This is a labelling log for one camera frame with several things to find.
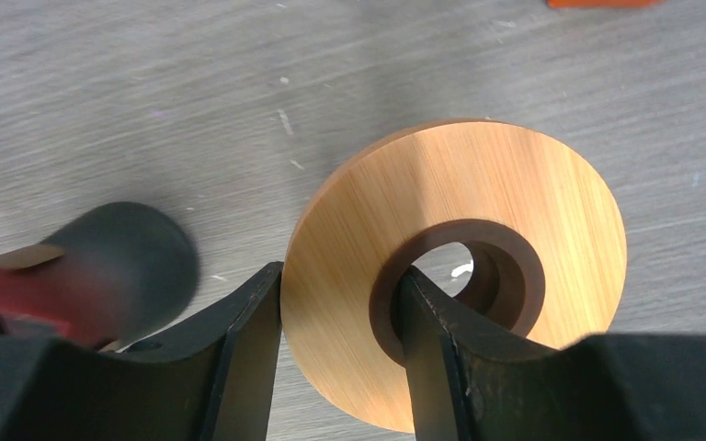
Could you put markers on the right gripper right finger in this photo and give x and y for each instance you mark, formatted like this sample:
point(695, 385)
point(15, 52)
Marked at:
point(471, 379)

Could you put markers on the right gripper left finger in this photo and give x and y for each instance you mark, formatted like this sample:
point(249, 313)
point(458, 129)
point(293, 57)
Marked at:
point(210, 377)

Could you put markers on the red black carafe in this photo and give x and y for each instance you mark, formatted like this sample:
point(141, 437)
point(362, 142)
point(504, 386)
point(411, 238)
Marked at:
point(113, 275)

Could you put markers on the orange coffee filter box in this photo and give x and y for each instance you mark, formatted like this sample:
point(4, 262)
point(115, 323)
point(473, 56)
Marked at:
point(601, 3)

